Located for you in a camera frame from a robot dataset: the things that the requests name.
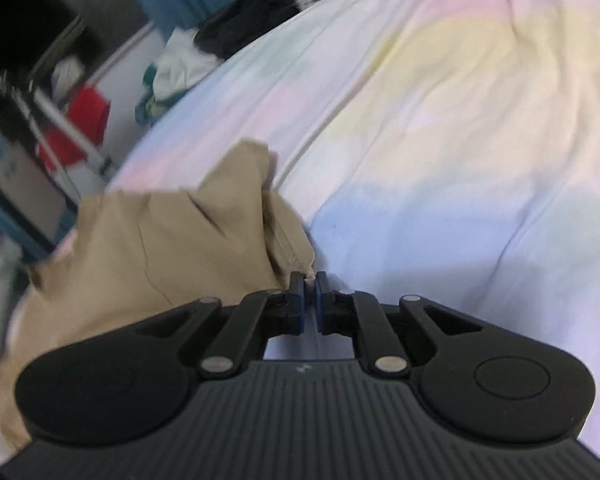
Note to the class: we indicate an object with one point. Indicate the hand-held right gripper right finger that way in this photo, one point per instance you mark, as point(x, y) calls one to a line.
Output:
point(321, 305)

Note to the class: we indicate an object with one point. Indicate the white drying rack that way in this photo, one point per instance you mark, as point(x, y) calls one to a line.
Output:
point(55, 120)

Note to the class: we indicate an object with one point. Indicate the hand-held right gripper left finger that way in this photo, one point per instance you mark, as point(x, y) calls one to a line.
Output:
point(296, 305)

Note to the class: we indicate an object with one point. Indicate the grey box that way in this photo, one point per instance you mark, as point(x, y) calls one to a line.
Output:
point(27, 190)

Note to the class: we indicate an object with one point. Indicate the pastel rainbow bed sheet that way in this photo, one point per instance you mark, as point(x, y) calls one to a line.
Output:
point(430, 160)

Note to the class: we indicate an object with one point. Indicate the beige pants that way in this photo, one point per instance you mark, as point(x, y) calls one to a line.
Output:
point(170, 255)

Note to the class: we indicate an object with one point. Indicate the black clothes pile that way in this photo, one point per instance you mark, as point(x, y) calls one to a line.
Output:
point(250, 17)

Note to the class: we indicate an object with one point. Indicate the white and teal clothes pile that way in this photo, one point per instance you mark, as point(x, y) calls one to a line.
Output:
point(172, 77)

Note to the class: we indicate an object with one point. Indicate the red cloth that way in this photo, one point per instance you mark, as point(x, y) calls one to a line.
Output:
point(77, 125)

